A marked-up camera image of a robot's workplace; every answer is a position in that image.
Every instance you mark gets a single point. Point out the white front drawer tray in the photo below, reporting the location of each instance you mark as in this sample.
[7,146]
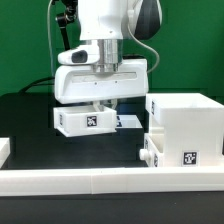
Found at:
[152,152]

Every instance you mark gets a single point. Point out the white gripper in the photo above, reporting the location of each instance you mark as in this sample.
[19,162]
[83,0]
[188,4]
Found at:
[76,84]

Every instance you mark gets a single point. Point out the white front barrier rail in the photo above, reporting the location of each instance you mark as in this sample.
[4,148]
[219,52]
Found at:
[105,181]

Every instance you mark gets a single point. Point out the white drawer tray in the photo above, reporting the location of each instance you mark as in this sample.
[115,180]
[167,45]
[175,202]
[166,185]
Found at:
[152,152]
[84,120]

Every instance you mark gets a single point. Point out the white left barrier rail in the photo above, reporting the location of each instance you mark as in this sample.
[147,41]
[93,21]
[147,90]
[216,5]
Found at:
[4,150]

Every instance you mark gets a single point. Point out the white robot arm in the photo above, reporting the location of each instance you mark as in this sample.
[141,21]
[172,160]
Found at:
[96,70]

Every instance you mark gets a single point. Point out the white drawer cabinet box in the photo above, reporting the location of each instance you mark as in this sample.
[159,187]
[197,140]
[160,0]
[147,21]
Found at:
[192,125]

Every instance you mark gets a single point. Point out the white fiducial marker sheet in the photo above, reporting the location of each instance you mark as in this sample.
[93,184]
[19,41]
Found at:
[128,121]

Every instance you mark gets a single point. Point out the white barrier rail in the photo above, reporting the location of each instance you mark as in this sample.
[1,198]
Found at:
[105,181]
[4,150]

